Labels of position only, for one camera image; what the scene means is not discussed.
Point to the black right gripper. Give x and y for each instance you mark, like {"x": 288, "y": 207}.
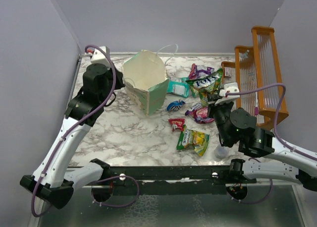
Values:
{"x": 212, "y": 107}

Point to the teal white snack bag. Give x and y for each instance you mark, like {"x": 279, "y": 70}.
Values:
{"x": 178, "y": 86}

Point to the purple raspberry candy bag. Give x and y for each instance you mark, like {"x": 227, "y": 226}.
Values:
{"x": 199, "y": 113}

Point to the small clear plastic cup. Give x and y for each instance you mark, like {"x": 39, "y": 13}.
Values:
{"x": 221, "y": 152}

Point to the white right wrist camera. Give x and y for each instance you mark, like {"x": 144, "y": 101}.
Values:
{"x": 227, "y": 93}

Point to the green yellow candy bag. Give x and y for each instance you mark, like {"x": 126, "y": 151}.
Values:
{"x": 194, "y": 91}

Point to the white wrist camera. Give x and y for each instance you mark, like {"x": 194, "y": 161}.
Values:
{"x": 227, "y": 93}
{"x": 98, "y": 57}

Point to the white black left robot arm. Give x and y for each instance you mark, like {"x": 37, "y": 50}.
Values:
{"x": 50, "y": 181}

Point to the pink white pen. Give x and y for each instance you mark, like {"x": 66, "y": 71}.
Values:
{"x": 256, "y": 107}

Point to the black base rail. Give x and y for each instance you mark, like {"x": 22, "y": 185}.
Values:
{"x": 171, "y": 180}

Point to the red candy wrapper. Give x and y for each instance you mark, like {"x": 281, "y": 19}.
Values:
{"x": 177, "y": 124}

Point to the green illustrated paper bag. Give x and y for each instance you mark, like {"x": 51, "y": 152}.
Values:
{"x": 146, "y": 80}

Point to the orange wooden tiered rack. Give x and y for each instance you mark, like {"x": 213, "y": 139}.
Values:
{"x": 256, "y": 66}

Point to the purple white snack bag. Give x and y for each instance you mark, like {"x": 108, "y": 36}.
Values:
{"x": 199, "y": 71}

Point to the blue small snack packet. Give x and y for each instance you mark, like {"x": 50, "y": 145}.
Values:
{"x": 175, "y": 106}

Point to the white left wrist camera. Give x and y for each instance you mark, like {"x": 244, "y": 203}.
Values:
{"x": 98, "y": 57}

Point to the green yellow snack bag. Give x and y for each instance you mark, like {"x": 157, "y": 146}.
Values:
{"x": 196, "y": 140}

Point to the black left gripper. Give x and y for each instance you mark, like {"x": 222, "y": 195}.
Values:
{"x": 119, "y": 76}

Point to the green Fox's candy bag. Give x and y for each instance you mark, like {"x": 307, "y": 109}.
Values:
{"x": 207, "y": 85}

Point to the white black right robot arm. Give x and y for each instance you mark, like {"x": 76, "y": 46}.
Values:
{"x": 293, "y": 163}

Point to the red white small box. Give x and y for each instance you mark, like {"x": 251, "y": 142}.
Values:
{"x": 227, "y": 72}

